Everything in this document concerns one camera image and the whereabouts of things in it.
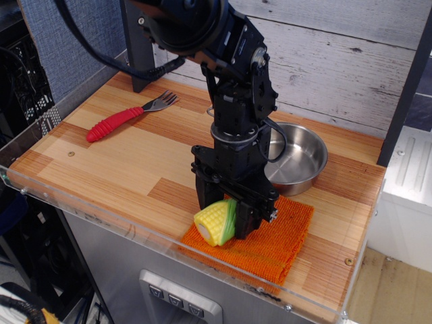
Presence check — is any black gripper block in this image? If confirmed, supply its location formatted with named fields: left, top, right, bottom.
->
left=192, top=142, right=279, bottom=240

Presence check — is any yellow green toy corn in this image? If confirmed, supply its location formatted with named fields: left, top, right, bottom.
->
left=194, top=198, right=237, bottom=247

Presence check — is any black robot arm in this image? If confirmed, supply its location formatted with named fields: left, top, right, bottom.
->
left=135, top=1, right=279, bottom=239

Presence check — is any stainless steel pot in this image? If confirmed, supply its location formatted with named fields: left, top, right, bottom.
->
left=206, top=107, right=329, bottom=197

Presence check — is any orange knitted cloth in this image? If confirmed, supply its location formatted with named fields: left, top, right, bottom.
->
left=182, top=197, right=315, bottom=285

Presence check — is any silver dispenser button panel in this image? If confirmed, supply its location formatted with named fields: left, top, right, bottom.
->
left=139, top=269, right=223, bottom=323

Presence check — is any stainless steel cabinet front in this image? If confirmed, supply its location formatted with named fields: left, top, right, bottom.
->
left=64, top=212, right=309, bottom=323

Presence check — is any white metal side unit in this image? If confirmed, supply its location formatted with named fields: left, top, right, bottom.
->
left=367, top=126, right=431, bottom=272

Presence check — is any black equipment rack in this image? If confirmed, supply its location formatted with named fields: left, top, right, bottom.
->
left=1, top=1, right=54, bottom=146

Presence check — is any clear acrylic guard rail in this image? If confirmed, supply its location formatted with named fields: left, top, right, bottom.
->
left=1, top=73, right=385, bottom=323

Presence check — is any red handled fork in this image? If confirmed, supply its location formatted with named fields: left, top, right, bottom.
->
left=86, top=90, right=178, bottom=142

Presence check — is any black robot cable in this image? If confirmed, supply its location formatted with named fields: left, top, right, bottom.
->
left=53, top=0, right=186, bottom=82

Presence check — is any dark grey left post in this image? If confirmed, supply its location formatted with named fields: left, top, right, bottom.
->
left=119, top=0, right=155, bottom=72

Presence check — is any dark grey post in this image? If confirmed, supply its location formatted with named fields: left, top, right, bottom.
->
left=377, top=9, right=431, bottom=167
left=119, top=0, right=155, bottom=72

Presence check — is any dark grey right post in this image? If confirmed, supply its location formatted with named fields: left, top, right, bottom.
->
left=377, top=9, right=431, bottom=167

